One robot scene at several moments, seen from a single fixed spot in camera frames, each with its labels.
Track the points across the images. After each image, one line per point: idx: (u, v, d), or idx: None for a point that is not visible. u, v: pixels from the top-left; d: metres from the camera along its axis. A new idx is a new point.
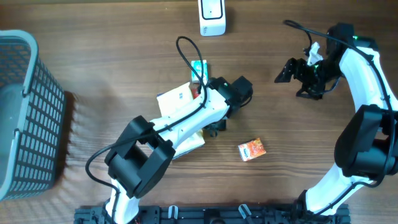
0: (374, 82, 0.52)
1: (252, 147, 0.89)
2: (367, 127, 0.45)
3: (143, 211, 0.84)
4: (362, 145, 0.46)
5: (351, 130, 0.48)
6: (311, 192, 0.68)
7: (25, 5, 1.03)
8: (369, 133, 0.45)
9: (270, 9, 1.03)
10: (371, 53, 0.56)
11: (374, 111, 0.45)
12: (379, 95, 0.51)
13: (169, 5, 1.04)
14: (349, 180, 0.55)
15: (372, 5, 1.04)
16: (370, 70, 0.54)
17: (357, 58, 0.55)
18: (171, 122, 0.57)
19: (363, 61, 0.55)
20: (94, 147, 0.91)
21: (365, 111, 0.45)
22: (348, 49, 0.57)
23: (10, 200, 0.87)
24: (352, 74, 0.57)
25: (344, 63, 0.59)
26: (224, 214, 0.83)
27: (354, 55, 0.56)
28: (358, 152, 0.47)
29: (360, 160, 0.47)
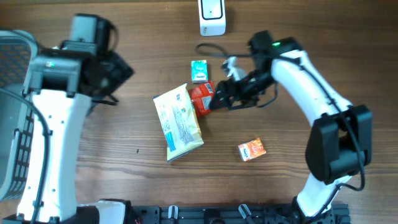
0: (314, 89, 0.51)
1: (252, 147, 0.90)
2: (329, 140, 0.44)
3: (143, 211, 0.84)
4: (330, 157, 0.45)
5: (316, 146, 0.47)
6: (303, 196, 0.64)
7: (25, 5, 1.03)
8: (332, 144, 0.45)
9: (270, 9, 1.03)
10: (298, 56, 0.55)
11: (327, 123, 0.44)
12: (324, 101, 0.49)
13: (170, 5, 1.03)
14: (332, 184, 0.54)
15: (372, 5, 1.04)
16: (305, 76, 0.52)
17: (286, 66, 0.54)
18: (50, 142, 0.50)
19: (294, 67, 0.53)
20: (94, 147, 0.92)
21: (320, 127, 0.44)
22: (274, 61, 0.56)
23: (9, 201, 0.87)
24: (290, 85, 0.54)
25: (277, 74, 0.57)
26: (224, 214, 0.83)
27: (283, 65, 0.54)
28: (330, 163, 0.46)
29: (336, 169, 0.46)
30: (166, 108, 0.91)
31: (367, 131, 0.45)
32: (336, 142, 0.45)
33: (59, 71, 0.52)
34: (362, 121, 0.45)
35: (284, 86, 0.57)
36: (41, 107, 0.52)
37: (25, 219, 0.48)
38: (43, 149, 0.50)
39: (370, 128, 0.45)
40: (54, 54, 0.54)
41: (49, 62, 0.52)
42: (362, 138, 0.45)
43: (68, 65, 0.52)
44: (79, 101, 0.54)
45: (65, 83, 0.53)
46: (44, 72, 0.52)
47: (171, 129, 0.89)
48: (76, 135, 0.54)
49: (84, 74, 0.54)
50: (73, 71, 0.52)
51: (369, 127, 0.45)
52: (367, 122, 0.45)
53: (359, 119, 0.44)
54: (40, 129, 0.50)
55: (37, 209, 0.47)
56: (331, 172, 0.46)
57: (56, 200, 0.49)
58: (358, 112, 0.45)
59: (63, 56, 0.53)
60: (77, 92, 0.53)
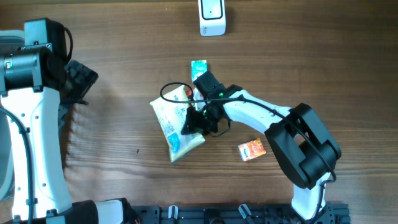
0: (259, 111, 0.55)
1: (252, 147, 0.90)
2: (285, 143, 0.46)
3: (143, 211, 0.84)
4: (297, 161, 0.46)
5: (280, 155, 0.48)
6: (297, 200, 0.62)
7: (25, 5, 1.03)
8: (290, 148, 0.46)
9: (270, 10, 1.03)
10: (240, 94, 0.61)
11: (277, 132, 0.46)
12: (268, 115, 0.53)
13: (169, 5, 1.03)
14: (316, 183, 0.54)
15: (372, 5, 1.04)
16: (249, 105, 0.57)
17: (233, 105, 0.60)
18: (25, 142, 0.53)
19: (239, 103, 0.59)
20: (94, 147, 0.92)
21: (273, 137, 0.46)
22: (224, 103, 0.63)
23: (9, 201, 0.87)
24: (242, 117, 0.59)
25: (231, 114, 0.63)
26: (224, 215, 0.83)
27: (231, 106, 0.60)
28: (302, 167, 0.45)
29: (311, 172, 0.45)
30: (166, 112, 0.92)
31: (318, 124, 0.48)
32: (293, 145, 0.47)
33: (20, 70, 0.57)
34: (306, 117, 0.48)
35: (242, 121, 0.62)
36: (13, 109, 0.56)
37: (22, 219, 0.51)
38: (20, 149, 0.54)
39: (318, 119, 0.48)
40: (12, 55, 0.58)
41: (9, 63, 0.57)
42: (314, 131, 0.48)
43: (28, 61, 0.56)
44: (48, 94, 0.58)
45: (31, 79, 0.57)
46: (5, 73, 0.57)
47: (175, 130, 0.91)
48: (52, 131, 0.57)
49: (45, 66, 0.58)
50: (35, 66, 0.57)
51: (316, 119, 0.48)
52: (313, 116, 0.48)
53: (303, 117, 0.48)
54: (16, 127, 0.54)
55: (32, 205, 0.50)
56: (307, 175, 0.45)
57: (48, 194, 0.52)
58: (300, 111, 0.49)
59: (18, 54, 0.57)
60: (43, 85, 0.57)
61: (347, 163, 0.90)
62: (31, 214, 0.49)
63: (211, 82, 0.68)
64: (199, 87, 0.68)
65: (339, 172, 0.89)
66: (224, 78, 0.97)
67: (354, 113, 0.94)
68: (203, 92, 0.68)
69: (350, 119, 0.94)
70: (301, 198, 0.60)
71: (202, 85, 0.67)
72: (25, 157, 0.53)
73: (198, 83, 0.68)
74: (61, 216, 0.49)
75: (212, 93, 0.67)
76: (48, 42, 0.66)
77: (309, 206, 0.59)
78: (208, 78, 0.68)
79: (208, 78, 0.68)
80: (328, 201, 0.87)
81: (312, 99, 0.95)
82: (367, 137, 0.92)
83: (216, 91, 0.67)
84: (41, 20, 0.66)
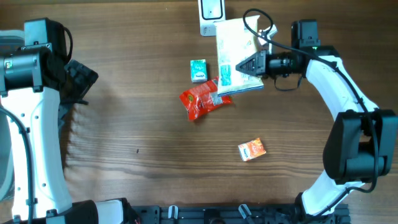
0: (343, 88, 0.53)
1: (252, 147, 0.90)
2: (350, 134, 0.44)
3: (143, 211, 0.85)
4: (347, 154, 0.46)
5: (335, 139, 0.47)
6: (311, 193, 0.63)
7: (25, 5, 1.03)
8: (351, 142, 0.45)
9: (270, 9, 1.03)
10: (334, 59, 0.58)
11: (351, 118, 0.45)
12: (351, 100, 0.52)
13: (170, 5, 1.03)
14: (342, 186, 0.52)
15: (372, 5, 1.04)
16: (338, 78, 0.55)
17: (321, 66, 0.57)
18: (26, 142, 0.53)
19: (328, 69, 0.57)
20: (94, 147, 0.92)
21: (344, 119, 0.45)
22: (313, 60, 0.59)
23: (9, 200, 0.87)
24: (319, 81, 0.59)
25: (310, 71, 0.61)
26: (224, 214, 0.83)
27: (318, 65, 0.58)
28: (347, 160, 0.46)
29: (351, 168, 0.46)
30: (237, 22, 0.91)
31: (392, 135, 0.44)
32: (356, 138, 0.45)
33: (20, 70, 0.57)
34: (387, 123, 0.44)
35: (314, 82, 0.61)
36: (13, 109, 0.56)
37: (22, 219, 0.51)
38: (20, 149, 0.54)
39: (394, 132, 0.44)
40: (12, 55, 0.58)
41: (9, 63, 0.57)
42: (384, 141, 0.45)
43: (28, 61, 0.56)
44: (48, 94, 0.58)
45: (31, 79, 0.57)
46: (5, 73, 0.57)
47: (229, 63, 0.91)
48: (53, 131, 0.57)
49: (45, 66, 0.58)
50: (34, 66, 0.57)
51: (392, 131, 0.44)
52: (393, 126, 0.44)
53: (384, 121, 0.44)
54: (16, 127, 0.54)
55: (32, 205, 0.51)
56: (344, 169, 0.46)
57: (48, 194, 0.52)
58: (385, 115, 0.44)
59: (18, 54, 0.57)
60: (43, 85, 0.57)
61: None
62: (31, 214, 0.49)
63: (311, 32, 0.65)
64: (295, 32, 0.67)
65: None
66: None
67: None
68: (297, 37, 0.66)
69: None
70: (315, 193, 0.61)
71: (300, 29, 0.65)
72: (25, 157, 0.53)
73: (296, 26, 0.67)
74: (61, 216, 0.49)
75: (305, 42, 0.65)
76: (48, 42, 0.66)
77: (318, 203, 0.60)
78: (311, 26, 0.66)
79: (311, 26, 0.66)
80: None
81: (313, 99, 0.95)
82: None
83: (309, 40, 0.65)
84: (41, 20, 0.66)
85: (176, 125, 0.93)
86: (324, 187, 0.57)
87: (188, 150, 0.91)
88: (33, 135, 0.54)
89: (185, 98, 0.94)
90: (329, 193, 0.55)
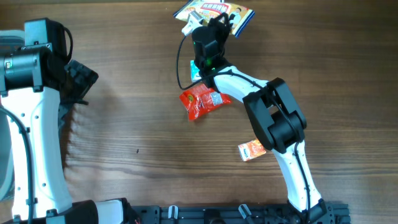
0: (239, 81, 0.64)
1: (252, 147, 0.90)
2: (259, 111, 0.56)
3: (143, 211, 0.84)
4: (266, 124, 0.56)
5: (254, 120, 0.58)
6: (290, 195, 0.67)
7: (25, 5, 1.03)
8: (263, 114, 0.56)
9: (270, 10, 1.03)
10: (229, 68, 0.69)
11: (254, 100, 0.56)
12: (249, 86, 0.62)
13: (169, 5, 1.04)
14: (291, 154, 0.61)
15: (372, 5, 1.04)
16: (236, 78, 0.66)
17: (222, 78, 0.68)
18: (25, 141, 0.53)
19: (227, 76, 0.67)
20: (94, 147, 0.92)
21: (249, 103, 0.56)
22: (215, 78, 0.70)
23: (9, 201, 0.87)
24: (226, 88, 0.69)
25: (219, 86, 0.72)
26: (224, 215, 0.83)
27: (219, 77, 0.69)
28: (270, 130, 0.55)
29: (277, 135, 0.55)
30: (239, 13, 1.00)
31: (288, 98, 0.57)
32: (265, 111, 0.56)
33: (20, 70, 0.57)
34: (280, 90, 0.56)
35: (228, 93, 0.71)
36: (13, 109, 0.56)
37: (22, 219, 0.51)
38: (20, 149, 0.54)
39: (288, 93, 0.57)
40: (12, 55, 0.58)
41: (9, 63, 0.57)
42: (286, 104, 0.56)
43: (28, 61, 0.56)
44: (48, 94, 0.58)
45: (31, 79, 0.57)
46: (5, 73, 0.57)
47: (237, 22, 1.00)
48: (52, 132, 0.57)
49: (45, 66, 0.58)
50: (35, 66, 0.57)
51: (287, 94, 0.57)
52: (286, 90, 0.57)
53: (277, 90, 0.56)
54: (16, 127, 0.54)
55: (32, 205, 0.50)
56: (273, 139, 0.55)
57: (48, 194, 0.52)
58: (275, 84, 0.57)
59: (18, 54, 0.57)
60: (43, 85, 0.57)
61: (347, 164, 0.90)
62: (31, 214, 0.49)
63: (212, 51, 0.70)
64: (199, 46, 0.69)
65: (339, 172, 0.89)
66: None
67: (356, 112, 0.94)
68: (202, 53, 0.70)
69: (350, 119, 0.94)
70: (291, 187, 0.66)
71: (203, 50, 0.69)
72: (25, 157, 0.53)
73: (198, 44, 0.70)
74: (61, 216, 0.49)
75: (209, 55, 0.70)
76: (48, 42, 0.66)
77: (296, 193, 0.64)
78: (208, 39, 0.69)
79: (208, 40, 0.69)
80: (328, 201, 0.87)
81: (312, 99, 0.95)
82: (367, 137, 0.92)
83: (211, 55, 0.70)
84: (41, 20, 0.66)
85: (176, 125, 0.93)
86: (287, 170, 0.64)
87: (188, 150, 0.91)
88: (32, 135, 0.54)
89: (185, 98, 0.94)
90: (293, 170, 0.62)
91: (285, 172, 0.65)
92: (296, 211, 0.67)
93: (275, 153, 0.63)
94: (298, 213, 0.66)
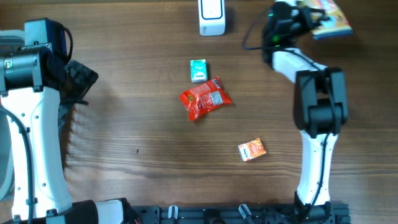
0: (296, 60, 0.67)
1: (252, 147, 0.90)
2: (307, 88, 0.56)
3: (143, 211, 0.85)
4: (308, 104, 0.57)
5: (298, 97, 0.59)
6: (301, 185, 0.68)
7: (25, 5, 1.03)
8: (310, 93, 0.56)
9: None
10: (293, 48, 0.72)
11: (306, 75, 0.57)
12: (306, 65, 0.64)
13: (170, 5, 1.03)
14: (319, 142, 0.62)
15: (372, 5, 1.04)
16: (296, 57, 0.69)
17: (283, 54, 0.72)
18: (25, 142, 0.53)
19: (287, 54, 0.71)
20: (94, 147, 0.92)
21: (300, 76, 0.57)
22: (275, 52, 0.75)
23: (9, 201, 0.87)
24: (283, 66, 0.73)
25: (280, 63, 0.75)
26: (224, 214, 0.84)
27: (280, 53, 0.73)
28: (310, 110, 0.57)
29: (314, 117, 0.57)
30: (337, 21, 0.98)
31: (339, 88, 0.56)
32: (313, 92, 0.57)
33: (20, 70, 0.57)
34: (336, 77, 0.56)
35: (285, 71, 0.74)
36: (13, 109, 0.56)
37: (22, 219, 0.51)
38: (20, 149, 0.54)
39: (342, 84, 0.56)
40: (12, 55, 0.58)
41: (9, 63, 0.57)
42: (336, 92, 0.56)
43: (28, 61, 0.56)
44: (48, 94, 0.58)
45: (31, 79, 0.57)
46: (5, 73, 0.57)
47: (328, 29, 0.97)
48: (52, 131, 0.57)
49: (45, 66, 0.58)
50: (34, 66, 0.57)
51: (341, 83, 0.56)
52: (341, 80, 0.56)
53: (333, 76, 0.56)
54: (16, 127, 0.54)
55: (32, 205, 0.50)
56: (309, 119, 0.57)
57: (48, 194, 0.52)
58: (333, 70, 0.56)
59: (18, 54, 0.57)
60: (43, 85, 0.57)
61: (347, 164, 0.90)
62: (31, 214, 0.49)
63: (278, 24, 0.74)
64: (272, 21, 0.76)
65: (339, 172, 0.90)
66: (224, 79, 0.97)
67: (356, 112, 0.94)
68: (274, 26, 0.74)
69: (351, 119, 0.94)
70: (305, 176, 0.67)
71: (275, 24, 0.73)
72: (25, 157, 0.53)
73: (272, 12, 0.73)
74: (61, 216, 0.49)
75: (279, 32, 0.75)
76: (48, 42, 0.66)
77: (308, 185, 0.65)
78: (286, 14, 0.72)
79: (285, 15, 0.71)
80: None
81: None
82: (367, 137, 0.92)
83: (282, 33, 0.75)
84: (41, 20, 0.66)
85: (176, 125, 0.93)
86: (309, 157, 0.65)
87: (188, 150, 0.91)
88: (32, 135, 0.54)
89: (185, 98, 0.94)
90: (314, 158, 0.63)
91: (306, 160, 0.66)
92: (298, 203, 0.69)
93: (305, 135, 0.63)
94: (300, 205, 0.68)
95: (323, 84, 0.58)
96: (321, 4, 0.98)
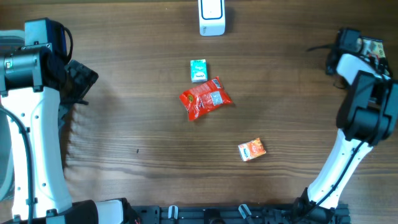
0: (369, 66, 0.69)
1: (252, 147, 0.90)
2: (363, 86, 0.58)
3: (143, 211, 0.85)
4: (359, 104, 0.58)
5: (349, 96, 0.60)
6: (314, 183, 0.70)
7: (25, 5, 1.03)
8: (364, 94, 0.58)
9: (270, 10, 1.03)
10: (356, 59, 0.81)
11: (368, 75, 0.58)
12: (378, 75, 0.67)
13: (170, 5, 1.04)
14: (350, 149, 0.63)
15: (372, 5, 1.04)
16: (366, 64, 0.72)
17: (348, 58, 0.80)
18: (25, 142, 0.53)
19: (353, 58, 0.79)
20: (94, 147, 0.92)
21: (361, 74, 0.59)
22: (343, 55, 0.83)
23: (9, 201, 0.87)
24: (347, 68, 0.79)
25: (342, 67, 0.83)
26: (224, 215, 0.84)
27: (346, 56, 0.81)
28: (357, 109, 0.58)
29: (359, 118, 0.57)
30: None
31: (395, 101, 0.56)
32: (367, 96, 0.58)
33: (20, 70, 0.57)
34: (395, 89, 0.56)
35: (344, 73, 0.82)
36: (13, 109, 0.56)
37: (22, 219, 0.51)
38: (20, 149, 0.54)
39: None
40: (12, 55, 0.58)
41: (9, 63, 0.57)
42: (390, 104, 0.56)
43: (28, 61, 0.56)
44: (48, 94, 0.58)
45: (31, 79, 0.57)
46: (5, 73, 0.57)
47: None
48: (52, 131, 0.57)
49: (45, 66, 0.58)
50: (35, 66, 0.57)
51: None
52: None
53: (393, 87, 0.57)
54: (16, 127, 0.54)
55: (32, 205, 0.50)
56: (352, 117, 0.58)
57: (48, 193, 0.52)
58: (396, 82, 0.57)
59: (18, 54, 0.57)
60: (43, 85, 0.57)
61: None
62: (31, 214, 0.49)
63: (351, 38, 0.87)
64: (338, 39, 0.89)
65: None
66: (224, 79, 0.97)
67: None
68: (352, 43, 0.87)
69: None
70: (322, 175, 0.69)
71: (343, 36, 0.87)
72: (25, 157, 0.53)
73: (342, 32, 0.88)
74: (60, 216, 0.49)
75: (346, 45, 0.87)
76: (48, 42, 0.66)
77: (321, 183, 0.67)
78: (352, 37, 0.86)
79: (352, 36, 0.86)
80: None
81: (312, 99, 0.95)
82: None
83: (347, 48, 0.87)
84: (41, 20, 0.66)
85: (176, 125, 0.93)
86: (333, 158, 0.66)
87: (188, 150, 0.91)
88: (32, 135, 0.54)
89: (185, 98, 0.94)
90: (339, 162, 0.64)
91: (329, 160, 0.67)
92: (304, 200, 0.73)
93: (339, 137, 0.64)
94: (305, 201, 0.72)
95: (379, 93, 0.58)
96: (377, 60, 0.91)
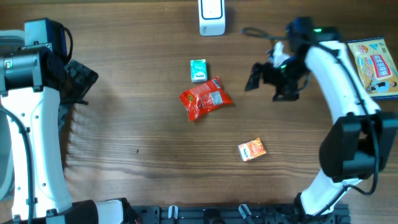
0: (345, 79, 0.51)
1: (252, 147, 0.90)
2: (347, 138, 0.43)
3: (143, 211, 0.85)
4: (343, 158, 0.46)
5: (332, 143, 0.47)
6: (306, 196, 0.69)
7: (25, 5, 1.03)
8: (352, 142, 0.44)
9: (270, 10, 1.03)
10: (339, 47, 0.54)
11: (351, 121, 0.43)
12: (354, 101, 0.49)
13: (169, 5, 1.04)
14: (339, 184, 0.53)
15: (371, 6, 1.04)
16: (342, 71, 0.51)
17: (323, 55, 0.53)
18: (25, 142, 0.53)
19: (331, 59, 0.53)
20: (94, 146, 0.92)
21: (342, 123, 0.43)
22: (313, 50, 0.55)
23: (9, 201, 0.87)
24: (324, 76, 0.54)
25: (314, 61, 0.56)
26: (224, 214, 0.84)
27: (320, 53, 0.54)
28: (342, 161, 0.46)
29: (347, 168, 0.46)
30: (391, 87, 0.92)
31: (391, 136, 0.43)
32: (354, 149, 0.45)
33: (20, 70, 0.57)
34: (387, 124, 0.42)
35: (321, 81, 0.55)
36: (13, 109, 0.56)
37: (22, 219, 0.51)
38: (20, 149, 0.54)
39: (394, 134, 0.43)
40: (12, 55, 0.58)
41: (9, 63, 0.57)
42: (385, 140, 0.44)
43: (28, 61, 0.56)
44: (48, 94, 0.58)
45: (31, 79, 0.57)
46: (5, 73, 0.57)
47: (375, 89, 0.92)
48: (52, 131, 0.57)
49: (45, 66, 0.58)
50: (34, 66, 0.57)
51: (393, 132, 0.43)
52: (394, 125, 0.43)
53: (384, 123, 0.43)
54: (16, 127, 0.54)
55: (31, 205, 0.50)
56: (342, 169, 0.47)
57: (48, 193, 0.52)
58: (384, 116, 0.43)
59: (18, 54, 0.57)
60: (43, 85, 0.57)
61: None
62: (31, 214, 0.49)
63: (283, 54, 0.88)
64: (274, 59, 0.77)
65: None
66: (224, 79, 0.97)
67: None
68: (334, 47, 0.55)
69: None
70: (316, 191, 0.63)
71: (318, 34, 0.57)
72: (25, 157, 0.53)
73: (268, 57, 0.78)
74: (61, 216, 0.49)
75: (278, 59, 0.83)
76: (48, 42, 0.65)
77: (316, 201, 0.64)
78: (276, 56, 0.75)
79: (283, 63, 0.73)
80: None
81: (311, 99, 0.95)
82: None
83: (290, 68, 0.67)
84: (41, 20, 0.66)
85: (176, 125, 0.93)
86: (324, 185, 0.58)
87: (188, 150, 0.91)
88: (32, 135, 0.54)
89: (185, 98, 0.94)
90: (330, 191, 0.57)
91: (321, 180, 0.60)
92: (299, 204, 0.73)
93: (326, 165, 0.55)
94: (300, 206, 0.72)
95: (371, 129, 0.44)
96: (379, 70, 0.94)
